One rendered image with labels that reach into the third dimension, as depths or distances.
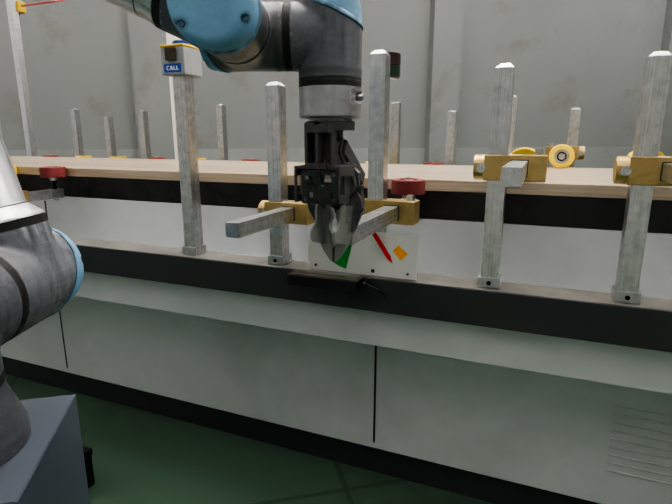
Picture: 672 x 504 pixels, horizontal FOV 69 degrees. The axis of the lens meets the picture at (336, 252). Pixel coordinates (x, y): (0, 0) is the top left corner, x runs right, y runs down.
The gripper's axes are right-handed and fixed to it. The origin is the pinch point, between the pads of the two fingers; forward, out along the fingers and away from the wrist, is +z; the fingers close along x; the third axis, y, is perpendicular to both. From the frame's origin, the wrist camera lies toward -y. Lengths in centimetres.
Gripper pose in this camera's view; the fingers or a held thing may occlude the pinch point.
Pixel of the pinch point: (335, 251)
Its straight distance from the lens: 78.1
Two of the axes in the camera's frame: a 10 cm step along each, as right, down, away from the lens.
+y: -3.8, 2.1, -9.0
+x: 9.2, 0.9, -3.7
